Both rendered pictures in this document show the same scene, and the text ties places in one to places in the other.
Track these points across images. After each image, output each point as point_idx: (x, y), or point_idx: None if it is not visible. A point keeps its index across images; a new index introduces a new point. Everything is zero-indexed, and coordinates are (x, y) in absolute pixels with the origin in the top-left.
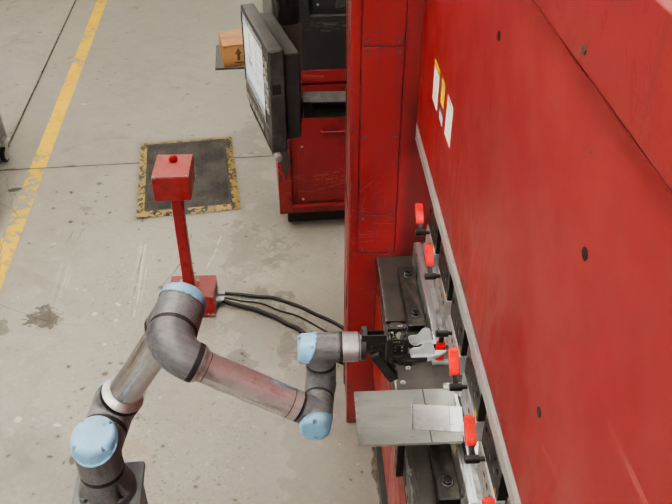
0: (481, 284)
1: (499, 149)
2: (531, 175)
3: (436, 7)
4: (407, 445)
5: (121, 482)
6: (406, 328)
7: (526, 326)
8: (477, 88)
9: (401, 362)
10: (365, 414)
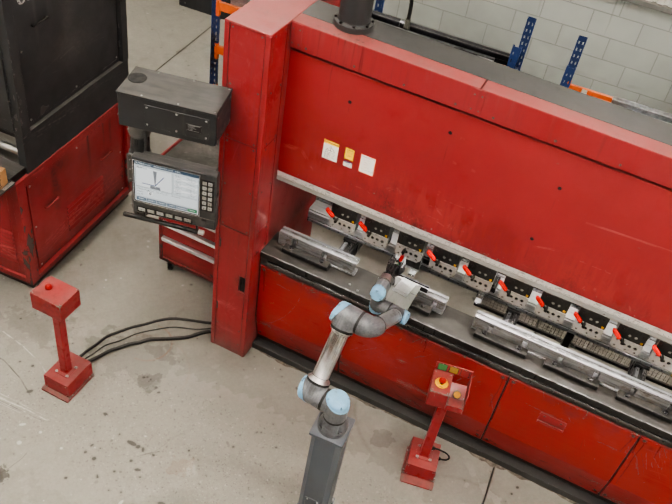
0: (448, 219)
1: (462, 170)
2: (504, 174)
3: (319, 116)
4: None
5: None
6: (396, 258)
7: (512, 218)
8: (420, 150)
9: (401, 272)
10: None
